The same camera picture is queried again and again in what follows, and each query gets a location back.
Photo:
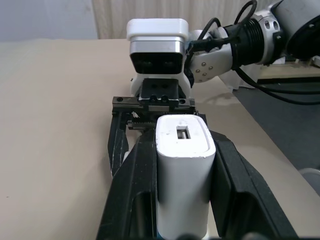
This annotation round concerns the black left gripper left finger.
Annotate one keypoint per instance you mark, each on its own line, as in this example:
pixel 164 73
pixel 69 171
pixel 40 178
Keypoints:
pixel 130 190

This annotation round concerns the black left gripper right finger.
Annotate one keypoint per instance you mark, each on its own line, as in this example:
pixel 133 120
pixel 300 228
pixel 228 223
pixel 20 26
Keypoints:
pixel 240 195

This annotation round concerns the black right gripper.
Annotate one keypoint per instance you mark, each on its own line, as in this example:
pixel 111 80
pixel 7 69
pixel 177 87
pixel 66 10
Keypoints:
pixel 160 91

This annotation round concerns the white charger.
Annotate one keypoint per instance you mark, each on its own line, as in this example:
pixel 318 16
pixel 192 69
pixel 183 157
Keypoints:
pixel 183 175

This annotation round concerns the grey rounded object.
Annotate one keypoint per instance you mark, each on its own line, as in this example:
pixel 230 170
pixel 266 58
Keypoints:
pixel 311 178

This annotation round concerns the white curtain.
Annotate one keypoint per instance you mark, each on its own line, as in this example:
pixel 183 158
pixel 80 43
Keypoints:
pixel 150 10

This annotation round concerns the light wooden board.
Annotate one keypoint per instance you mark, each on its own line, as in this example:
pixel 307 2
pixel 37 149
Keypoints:
pixel 287 71

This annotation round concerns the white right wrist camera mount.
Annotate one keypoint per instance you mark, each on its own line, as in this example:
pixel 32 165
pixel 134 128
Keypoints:
pixel 157 35

